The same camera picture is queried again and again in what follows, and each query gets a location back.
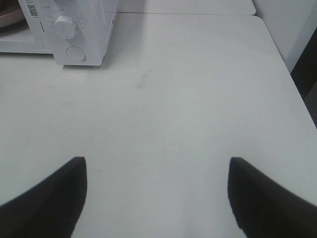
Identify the round white door button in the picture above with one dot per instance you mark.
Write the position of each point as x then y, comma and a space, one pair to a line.
75, 53

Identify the pink round plate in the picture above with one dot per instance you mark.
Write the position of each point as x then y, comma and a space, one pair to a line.
11, 14

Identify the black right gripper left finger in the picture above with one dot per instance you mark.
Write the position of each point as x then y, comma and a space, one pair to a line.
50, 209

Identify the lower white timer knob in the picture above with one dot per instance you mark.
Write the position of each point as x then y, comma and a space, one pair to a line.
66, 27

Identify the white microwave oven body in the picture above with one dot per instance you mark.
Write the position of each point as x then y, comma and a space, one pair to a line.
35, 34

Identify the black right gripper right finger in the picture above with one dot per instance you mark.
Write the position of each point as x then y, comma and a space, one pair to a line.
264, 209

